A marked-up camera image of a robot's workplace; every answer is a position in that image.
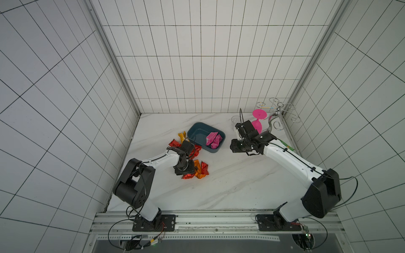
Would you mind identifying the red tea bag front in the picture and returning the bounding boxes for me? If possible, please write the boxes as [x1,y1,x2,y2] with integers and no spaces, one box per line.
[181,173,196,179]

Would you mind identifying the orange tea bag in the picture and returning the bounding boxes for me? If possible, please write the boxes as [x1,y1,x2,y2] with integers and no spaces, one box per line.
[194,160,206,179]

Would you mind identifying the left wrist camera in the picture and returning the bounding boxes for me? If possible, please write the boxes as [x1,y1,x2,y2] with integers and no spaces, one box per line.
[180,140,195,157]

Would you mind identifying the pink plastic goblet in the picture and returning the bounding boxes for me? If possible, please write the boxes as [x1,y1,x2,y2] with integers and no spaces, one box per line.
[252,109,267,134]

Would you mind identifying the red tea bag pile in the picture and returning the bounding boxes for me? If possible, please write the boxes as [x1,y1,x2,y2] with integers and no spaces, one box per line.
[200,161,209,176]
[190,145,201,157]

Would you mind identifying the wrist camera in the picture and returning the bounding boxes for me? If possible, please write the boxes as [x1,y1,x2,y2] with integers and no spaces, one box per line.
[235,120,258,138]
[180,140,195,157]

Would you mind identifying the clear plastic cup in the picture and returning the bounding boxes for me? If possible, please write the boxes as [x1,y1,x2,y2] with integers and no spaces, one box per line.
[231,116,241,125]

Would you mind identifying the chrome glass holder stand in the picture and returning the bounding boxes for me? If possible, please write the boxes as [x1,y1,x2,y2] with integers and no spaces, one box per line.
[256,98,302,132]

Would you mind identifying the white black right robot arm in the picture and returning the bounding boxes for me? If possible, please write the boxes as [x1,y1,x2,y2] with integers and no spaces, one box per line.
[230,130,342,230]

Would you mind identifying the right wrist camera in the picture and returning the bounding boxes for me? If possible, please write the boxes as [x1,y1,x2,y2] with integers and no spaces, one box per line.
[235,120,258,138]

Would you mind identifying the green snack packet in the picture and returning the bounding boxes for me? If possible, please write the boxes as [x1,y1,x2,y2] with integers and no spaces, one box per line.
[279,139,295,151]

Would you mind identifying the yellow tea bag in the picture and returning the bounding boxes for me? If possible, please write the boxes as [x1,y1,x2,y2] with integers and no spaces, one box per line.
[178,131,187,143]

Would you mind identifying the pink tea bag front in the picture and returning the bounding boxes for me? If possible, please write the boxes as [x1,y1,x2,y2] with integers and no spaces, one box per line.
[211,134,223,149]

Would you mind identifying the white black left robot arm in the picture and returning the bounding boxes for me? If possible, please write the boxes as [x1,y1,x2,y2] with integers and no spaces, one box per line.
[113,141,196,231]

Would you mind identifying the teal plastic storage box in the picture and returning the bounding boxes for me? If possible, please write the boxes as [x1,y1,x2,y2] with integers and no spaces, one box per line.
[186,122,226,153]

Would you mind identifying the pink tea bag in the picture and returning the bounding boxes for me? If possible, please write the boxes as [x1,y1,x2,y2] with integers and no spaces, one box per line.
[211,134,223,149]
[206,132,218,146]

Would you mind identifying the aluminium mounting rail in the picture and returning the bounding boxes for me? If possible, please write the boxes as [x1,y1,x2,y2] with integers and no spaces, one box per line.
[84,209,353,253]

